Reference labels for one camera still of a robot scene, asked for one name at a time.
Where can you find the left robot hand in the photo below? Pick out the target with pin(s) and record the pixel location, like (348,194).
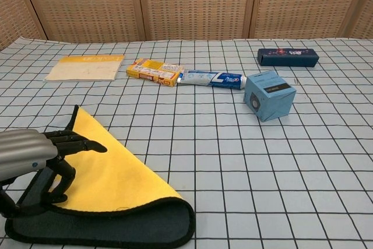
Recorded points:
(26,150)

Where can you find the yellow black cloth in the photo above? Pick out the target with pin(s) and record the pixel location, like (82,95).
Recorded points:
(116,182)

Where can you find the yellow and cream notebook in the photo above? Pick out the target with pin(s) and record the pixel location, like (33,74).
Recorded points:
(87,69)

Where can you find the yellow cardboard box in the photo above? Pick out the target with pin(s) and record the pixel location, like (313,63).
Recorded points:
(151,71)

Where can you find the blue and white toothpaste tube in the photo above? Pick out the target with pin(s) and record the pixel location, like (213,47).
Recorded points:
(212,79)

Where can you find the woven wooden folding screen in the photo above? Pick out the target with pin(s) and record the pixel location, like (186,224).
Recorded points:
(189,4)

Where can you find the checked light blue tablecloth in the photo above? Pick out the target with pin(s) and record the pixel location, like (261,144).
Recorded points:
(262,173)

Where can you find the light blue cube box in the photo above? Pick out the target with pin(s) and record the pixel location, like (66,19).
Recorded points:
(271,97)

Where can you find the dark blue long box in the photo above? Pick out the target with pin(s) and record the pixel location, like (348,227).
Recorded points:
(287,56)

